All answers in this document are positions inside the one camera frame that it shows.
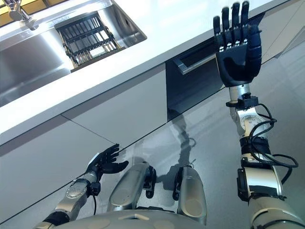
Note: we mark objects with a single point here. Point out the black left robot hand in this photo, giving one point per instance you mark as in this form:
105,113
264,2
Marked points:
108,161

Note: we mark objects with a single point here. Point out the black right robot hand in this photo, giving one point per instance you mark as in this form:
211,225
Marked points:
238,64

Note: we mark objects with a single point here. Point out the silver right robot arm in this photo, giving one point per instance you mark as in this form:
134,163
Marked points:
259,171

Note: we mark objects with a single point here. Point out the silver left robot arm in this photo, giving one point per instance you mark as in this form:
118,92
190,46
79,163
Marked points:
71,195

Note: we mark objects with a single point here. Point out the black dishwasher door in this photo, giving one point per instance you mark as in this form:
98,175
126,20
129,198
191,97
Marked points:
190,86

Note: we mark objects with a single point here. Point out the silver left robot leg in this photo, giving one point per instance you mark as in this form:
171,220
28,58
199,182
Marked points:
128,188

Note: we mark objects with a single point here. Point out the silver robot leg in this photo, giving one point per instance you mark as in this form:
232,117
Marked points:
128,188
190,190

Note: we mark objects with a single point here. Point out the grey cabinet door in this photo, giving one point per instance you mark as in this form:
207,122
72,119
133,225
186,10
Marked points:
43,171
124,107

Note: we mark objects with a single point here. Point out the silver robot torso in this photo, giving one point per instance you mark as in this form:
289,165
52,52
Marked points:
133,220

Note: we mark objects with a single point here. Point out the silver right robot leg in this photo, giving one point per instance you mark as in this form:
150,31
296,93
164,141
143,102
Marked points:
190,190

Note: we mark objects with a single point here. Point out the black dish rack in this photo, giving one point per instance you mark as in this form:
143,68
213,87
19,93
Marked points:
88,40

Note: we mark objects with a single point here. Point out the stainless steel sink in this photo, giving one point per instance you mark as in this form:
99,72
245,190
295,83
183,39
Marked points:
59,45

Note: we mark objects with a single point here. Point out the chrome faucet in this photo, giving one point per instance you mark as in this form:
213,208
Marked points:
19,13

